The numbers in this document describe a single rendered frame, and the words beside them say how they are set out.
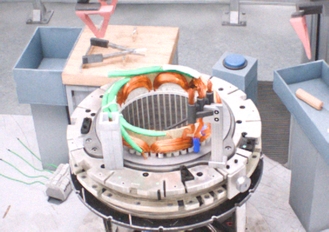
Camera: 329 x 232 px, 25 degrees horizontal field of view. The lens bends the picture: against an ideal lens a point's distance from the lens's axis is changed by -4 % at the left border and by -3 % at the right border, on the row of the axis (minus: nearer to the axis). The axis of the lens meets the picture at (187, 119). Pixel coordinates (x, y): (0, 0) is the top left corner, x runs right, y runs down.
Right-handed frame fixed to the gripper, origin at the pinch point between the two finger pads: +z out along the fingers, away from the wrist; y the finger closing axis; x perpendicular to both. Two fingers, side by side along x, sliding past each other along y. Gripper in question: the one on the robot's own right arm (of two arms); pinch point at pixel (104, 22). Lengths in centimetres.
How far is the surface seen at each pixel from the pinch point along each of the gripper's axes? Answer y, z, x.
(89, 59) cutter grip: 3.9, 6.1, -2.9
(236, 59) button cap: -4.5, 11.6, 24.1
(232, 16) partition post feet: -191, 122, 6
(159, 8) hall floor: -204, 126, -33
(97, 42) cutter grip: -2.2, 6.3, -2.7
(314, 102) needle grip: 7.6, 11.9, 39.5
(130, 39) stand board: -7.6, 9.2, 2.5
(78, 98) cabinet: 5.2, 14.5, -6.1
